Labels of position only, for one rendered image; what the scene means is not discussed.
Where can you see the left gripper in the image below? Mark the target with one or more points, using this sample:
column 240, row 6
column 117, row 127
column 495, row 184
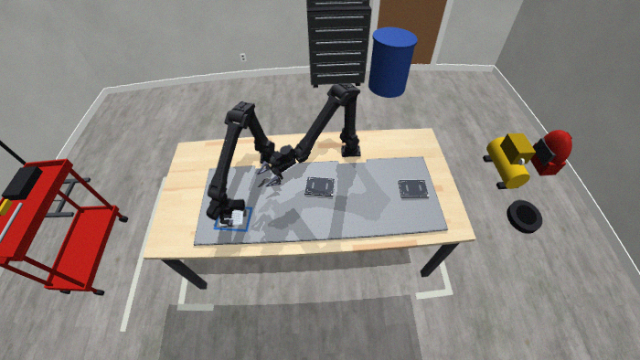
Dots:
column 277, row 173

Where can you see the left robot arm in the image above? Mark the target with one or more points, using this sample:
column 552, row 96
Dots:
column 347, row 94

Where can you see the white well plate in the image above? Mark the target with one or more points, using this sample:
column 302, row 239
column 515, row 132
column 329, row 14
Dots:
column 237, row 220

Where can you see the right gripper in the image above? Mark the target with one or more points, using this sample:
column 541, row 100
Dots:
column 225, row 221

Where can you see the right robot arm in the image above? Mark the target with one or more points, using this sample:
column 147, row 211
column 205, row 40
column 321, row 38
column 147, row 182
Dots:
column 217, row 189

